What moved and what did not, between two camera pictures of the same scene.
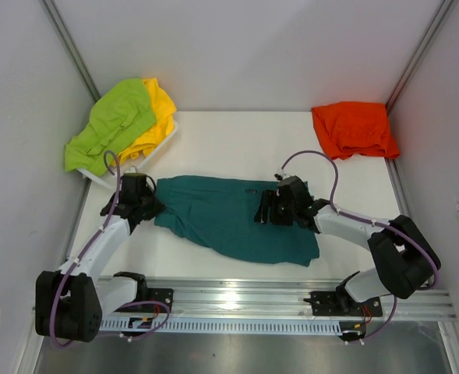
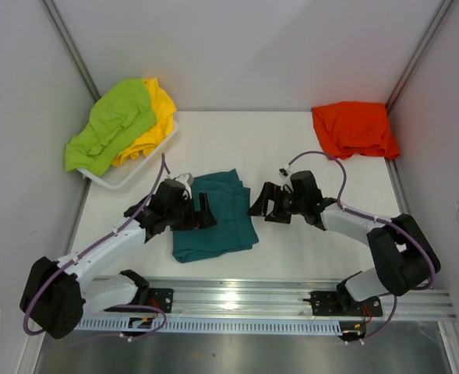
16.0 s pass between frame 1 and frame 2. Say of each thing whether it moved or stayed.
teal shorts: moved
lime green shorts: stayed
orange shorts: stayed
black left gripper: moved
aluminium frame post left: stayed
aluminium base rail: stayed
